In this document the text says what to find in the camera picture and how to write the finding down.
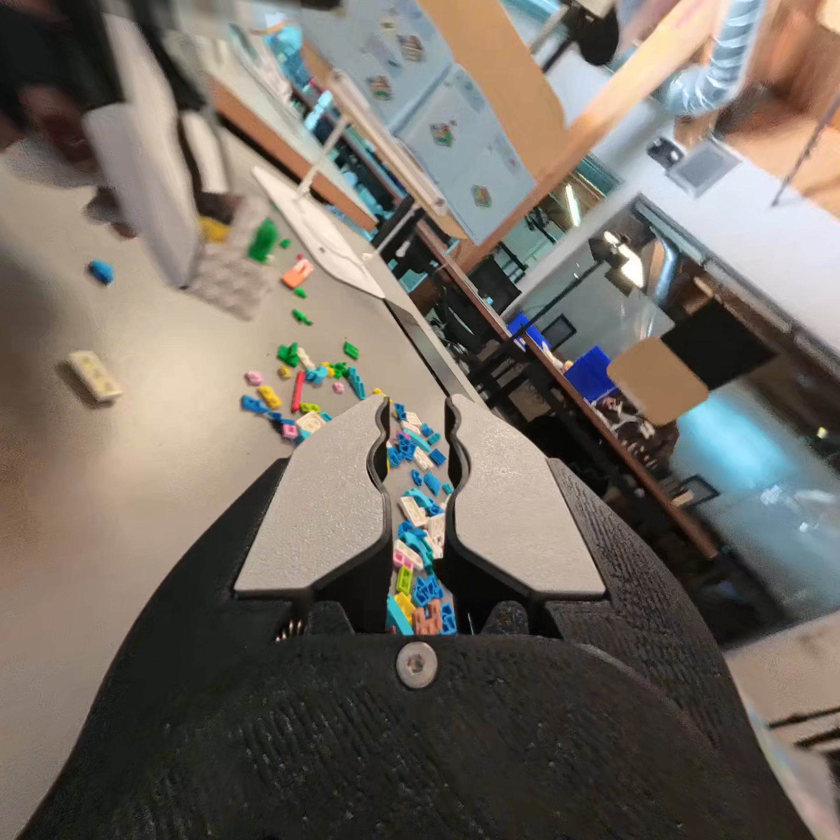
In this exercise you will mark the person's left hand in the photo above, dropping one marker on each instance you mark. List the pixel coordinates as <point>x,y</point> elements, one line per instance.
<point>49,115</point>

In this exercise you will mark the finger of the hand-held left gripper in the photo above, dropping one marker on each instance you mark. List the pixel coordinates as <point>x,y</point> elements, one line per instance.
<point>205,154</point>
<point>141,184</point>

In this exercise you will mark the orange toy brick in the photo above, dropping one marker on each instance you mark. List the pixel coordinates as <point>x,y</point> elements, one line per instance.
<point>298,273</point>

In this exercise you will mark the white toy brick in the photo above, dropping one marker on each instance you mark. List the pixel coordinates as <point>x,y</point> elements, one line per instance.
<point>96,376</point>

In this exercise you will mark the long wooden workbench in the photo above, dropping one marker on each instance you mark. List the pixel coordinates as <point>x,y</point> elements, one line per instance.
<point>590,426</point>

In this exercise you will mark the white partition panel with stickers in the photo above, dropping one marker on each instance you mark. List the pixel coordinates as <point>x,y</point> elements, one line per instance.
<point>453,138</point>

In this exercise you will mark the silver ventilation duct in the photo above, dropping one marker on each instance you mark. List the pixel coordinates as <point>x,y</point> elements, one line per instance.
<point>712,65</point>

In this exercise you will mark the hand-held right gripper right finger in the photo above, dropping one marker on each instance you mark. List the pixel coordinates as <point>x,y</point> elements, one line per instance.
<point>518,512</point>

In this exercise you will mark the blue toy brick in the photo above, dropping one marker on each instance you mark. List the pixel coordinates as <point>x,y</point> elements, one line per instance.
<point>100,271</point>

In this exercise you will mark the blue storage bin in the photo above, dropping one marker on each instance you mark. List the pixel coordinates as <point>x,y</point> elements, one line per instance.
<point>527,329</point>
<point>590,374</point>

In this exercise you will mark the pile of colourful toy bricks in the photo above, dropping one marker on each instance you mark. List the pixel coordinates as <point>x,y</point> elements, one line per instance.
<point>413,518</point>

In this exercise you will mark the white flat board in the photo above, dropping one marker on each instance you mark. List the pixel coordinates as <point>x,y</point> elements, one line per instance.
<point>315,236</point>

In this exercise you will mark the green toy brick build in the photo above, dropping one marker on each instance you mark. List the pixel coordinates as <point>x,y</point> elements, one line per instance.
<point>262,240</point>

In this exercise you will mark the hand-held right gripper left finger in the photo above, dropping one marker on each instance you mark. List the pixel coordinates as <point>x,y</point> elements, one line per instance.
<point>315,505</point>

